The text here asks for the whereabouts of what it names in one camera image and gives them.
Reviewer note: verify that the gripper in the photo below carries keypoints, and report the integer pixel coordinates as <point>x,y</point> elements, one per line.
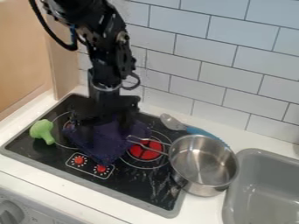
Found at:
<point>107,103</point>

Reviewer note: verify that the toy stove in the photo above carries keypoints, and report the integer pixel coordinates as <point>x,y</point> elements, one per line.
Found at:
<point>128,178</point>

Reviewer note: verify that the dark blue cloth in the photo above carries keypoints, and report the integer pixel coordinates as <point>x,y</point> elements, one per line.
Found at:
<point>105,140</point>

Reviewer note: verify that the silver pot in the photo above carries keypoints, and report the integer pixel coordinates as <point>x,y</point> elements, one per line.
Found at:
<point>204,166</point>

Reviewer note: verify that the toy sink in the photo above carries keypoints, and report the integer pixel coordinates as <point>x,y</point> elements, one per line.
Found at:
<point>264,189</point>

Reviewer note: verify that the green toy broccoli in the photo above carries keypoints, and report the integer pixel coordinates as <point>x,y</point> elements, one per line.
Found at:
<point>42,131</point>

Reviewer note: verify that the wooden board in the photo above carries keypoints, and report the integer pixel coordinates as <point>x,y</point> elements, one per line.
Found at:
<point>23,58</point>

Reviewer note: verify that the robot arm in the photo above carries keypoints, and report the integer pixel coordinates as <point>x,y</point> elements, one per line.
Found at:
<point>103,35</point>

